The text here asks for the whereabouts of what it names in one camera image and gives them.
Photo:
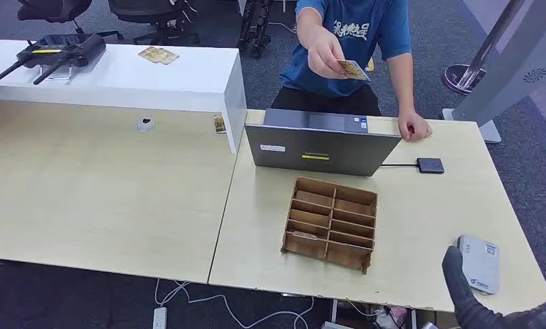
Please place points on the gold patterned ID card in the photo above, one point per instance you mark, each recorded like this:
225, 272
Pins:
357, 70

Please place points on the grey white card reader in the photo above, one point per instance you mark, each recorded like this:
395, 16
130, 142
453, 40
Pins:
480, 268

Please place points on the white table leg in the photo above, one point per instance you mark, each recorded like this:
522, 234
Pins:
333, 311

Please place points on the person's left hand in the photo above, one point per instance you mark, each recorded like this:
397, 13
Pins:
414, 125

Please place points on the black square usb hub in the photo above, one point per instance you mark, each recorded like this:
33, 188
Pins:
430, 165

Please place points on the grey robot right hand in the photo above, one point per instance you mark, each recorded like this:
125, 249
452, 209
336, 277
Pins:
464, 308

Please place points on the black office chair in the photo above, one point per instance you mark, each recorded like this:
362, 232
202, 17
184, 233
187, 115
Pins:
141, 11
50, 9

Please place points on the person's right hand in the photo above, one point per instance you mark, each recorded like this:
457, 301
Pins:
325, 54

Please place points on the person's right forearm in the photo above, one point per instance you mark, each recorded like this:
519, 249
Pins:
308, 25

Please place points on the grey kiosk panel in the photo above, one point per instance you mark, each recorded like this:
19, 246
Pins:
518, 68

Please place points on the wooden compartment card organizer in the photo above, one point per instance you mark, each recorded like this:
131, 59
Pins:
330, 225

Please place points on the black metal machine frame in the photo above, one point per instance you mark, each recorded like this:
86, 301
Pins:
255, 27

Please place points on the person's left forearm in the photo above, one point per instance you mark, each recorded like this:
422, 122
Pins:
402, 81

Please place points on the black remote controller with antennas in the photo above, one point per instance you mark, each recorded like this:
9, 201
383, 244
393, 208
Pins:
68, 47

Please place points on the small gold card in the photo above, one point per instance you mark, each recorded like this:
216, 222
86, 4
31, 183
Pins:
219, 124

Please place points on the white desk shelf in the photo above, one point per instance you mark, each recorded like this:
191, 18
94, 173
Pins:
118, 81

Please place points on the grey laptop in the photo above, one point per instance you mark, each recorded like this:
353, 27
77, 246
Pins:
318, 150

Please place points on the white power strip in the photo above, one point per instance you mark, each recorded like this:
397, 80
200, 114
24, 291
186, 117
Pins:
160, 318

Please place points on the person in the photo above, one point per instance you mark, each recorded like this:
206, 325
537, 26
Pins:
300, 77

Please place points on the pink white plastic bag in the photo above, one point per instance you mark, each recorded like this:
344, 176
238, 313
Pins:
391, 315

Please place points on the small yellow object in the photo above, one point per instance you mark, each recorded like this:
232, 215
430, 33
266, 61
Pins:
369, 65

